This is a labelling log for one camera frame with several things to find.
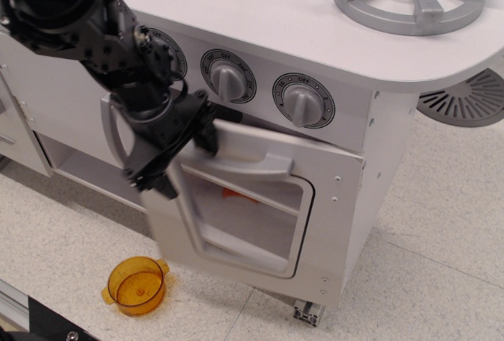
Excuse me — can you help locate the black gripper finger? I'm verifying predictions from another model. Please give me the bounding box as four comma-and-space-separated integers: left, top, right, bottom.
152, 173, 177, 200
195, 120, 219, 156

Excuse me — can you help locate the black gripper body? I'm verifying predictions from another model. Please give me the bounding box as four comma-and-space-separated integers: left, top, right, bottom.
121, 90, 215, 191

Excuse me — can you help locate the grey oven door handle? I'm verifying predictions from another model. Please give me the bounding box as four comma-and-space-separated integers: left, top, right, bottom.
179, 152, 295, 181

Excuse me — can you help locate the white oven door with window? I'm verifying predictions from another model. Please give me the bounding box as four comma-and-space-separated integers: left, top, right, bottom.
140, 120, 363, 307

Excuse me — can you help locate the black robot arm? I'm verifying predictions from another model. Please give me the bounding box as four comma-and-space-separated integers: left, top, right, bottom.
1, 0, 218, 199

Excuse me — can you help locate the red white toy can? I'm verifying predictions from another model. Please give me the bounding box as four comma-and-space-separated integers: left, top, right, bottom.
214, 104, 243, 124

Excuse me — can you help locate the orange toy carrot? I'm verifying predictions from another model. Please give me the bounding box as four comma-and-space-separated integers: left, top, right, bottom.
221, 187, 259, 204

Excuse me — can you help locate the grey left stove knob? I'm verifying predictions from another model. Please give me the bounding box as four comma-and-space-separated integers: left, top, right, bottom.
150, 28, 187, 81

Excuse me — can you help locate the grey stove knob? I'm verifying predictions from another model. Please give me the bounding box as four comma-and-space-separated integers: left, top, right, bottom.
272, 73, 335, 129
150, 28, 187, 81
200, 49, 257, 104

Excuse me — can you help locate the grey middle stove knob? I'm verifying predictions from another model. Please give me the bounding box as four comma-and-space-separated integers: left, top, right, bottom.
200, 49, 257, 104

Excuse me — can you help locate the orange transparent toy pot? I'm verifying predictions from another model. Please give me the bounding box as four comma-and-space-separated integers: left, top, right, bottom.
101, 256, 169, 316

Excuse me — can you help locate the grey right stove knob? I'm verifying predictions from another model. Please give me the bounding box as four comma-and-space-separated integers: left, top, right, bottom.
272, 73, 335, 129

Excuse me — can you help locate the white cabinet door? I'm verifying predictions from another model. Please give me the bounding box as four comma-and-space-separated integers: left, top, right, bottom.
1, 32, 120, 168

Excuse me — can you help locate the white toy kitchen stove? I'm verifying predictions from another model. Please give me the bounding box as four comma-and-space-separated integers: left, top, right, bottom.
1, 0, 503, 319

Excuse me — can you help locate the aluminium extrusion foot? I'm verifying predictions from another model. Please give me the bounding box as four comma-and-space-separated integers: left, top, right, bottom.
293, 299, 326, 327

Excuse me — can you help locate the grey slotted round disc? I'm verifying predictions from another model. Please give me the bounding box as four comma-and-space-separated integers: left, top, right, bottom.
417, 69, 503, 128

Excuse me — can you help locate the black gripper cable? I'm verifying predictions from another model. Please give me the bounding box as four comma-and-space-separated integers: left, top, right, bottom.
169, 76, 190, 102

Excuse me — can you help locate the grey cabinet door handle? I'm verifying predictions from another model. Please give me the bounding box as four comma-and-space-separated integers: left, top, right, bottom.
100, 94, 135, 168

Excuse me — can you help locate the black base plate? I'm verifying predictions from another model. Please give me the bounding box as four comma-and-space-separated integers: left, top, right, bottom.
1, 297, 98, 341

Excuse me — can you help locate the aluminium frame rail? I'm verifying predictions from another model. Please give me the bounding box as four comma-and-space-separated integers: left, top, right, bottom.
1, 280, 29, 332

